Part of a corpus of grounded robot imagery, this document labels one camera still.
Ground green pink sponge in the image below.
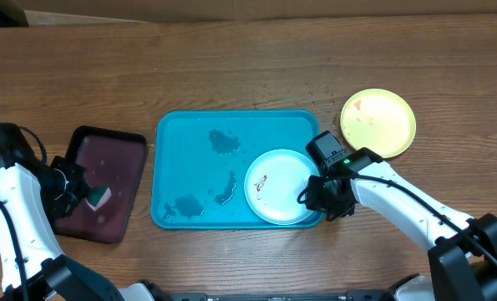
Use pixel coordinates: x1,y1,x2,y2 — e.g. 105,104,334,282
84,187,112,212

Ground light blue plate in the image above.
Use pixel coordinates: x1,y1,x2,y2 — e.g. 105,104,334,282
244,149,319,226

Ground yellow plate with stain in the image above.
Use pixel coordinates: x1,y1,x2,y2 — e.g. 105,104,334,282
339,89,417,158

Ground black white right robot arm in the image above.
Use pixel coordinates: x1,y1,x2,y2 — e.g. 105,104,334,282
297,131,497,301

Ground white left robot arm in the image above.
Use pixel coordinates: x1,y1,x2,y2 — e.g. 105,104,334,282
0,122,166,301

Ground black water tray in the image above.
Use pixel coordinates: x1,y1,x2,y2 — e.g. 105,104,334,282
54,125,148,244

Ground blue plastic tray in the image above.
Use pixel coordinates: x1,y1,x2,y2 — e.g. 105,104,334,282
150,110,320,230

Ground brown cardboard back wall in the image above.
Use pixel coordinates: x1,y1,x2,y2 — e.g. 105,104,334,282
0,0,497,24

